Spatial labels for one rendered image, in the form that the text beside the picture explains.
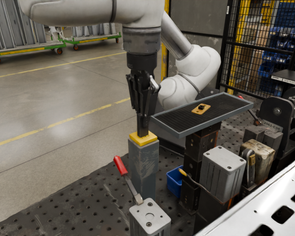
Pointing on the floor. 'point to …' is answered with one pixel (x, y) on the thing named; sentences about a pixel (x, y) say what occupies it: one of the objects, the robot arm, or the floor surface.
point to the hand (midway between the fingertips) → (143, 124)
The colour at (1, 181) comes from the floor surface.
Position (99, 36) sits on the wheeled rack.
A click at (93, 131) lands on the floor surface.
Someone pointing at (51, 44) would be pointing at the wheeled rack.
